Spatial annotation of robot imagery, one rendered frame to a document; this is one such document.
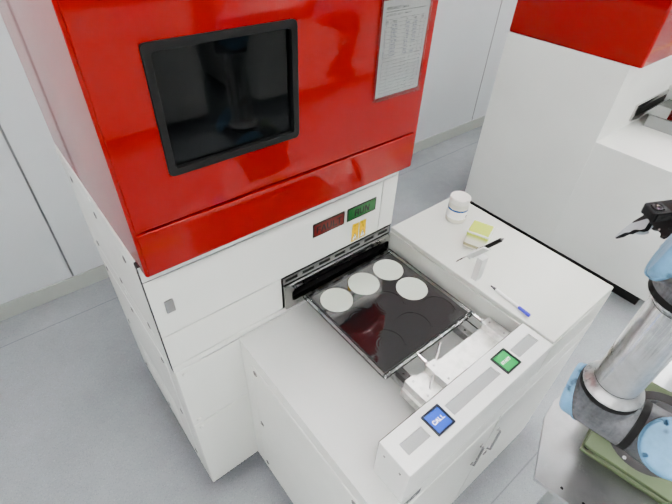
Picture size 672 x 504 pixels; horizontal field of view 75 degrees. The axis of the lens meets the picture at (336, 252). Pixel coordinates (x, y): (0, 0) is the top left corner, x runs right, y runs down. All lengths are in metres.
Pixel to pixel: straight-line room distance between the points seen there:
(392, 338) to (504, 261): 0.47
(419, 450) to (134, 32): 0.94
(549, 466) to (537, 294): 0.47
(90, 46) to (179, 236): 0.39
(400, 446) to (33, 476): 1.66
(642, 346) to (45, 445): 2.19
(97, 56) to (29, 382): 2.02
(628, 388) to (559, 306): 0.46
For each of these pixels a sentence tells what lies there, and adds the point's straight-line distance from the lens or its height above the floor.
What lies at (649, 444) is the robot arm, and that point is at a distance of 1.10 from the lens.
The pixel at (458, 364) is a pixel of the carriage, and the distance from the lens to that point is 1.30.
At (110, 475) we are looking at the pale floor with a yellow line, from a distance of 2.21.
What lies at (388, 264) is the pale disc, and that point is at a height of 0.90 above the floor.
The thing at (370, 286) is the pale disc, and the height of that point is 0.90.
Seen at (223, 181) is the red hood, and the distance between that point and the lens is 0.96.
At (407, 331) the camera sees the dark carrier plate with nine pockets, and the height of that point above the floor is 0.90.
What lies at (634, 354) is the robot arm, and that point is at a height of 1.26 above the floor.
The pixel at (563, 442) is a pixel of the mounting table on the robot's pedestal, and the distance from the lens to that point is 1.35.
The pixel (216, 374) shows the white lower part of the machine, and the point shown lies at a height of 0.71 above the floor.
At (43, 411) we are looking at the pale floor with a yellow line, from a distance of 2.49.
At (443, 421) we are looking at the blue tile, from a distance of 1.09.
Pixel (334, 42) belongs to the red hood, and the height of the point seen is 1.62.
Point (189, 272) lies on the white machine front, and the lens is 1.12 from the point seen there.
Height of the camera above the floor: 1.90
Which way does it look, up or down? 41 degrees down
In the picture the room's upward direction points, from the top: 3 degrees clockwise
